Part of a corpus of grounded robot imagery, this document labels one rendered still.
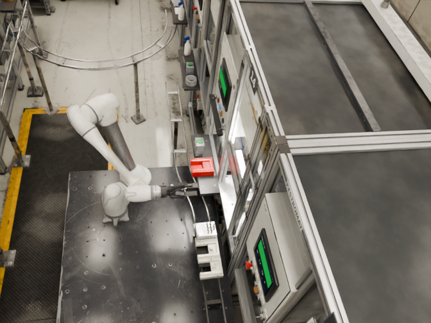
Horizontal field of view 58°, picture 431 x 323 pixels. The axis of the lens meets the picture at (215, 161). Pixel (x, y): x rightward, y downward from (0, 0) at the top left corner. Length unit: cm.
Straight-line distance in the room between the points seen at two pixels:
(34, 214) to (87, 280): 126
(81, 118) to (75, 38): 318
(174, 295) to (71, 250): 74
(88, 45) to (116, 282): 346
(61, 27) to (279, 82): 425
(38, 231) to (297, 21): 266
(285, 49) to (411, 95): 63
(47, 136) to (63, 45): 152
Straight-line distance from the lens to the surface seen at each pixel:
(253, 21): 218
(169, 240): 274
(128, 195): 236
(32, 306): 342
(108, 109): 244
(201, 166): 278
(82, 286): 266
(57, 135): 427
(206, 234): 249
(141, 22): 576
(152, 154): 401
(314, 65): 198
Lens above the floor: 314
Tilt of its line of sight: 52 degrees down
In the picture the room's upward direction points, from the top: 11 degrees clockwise
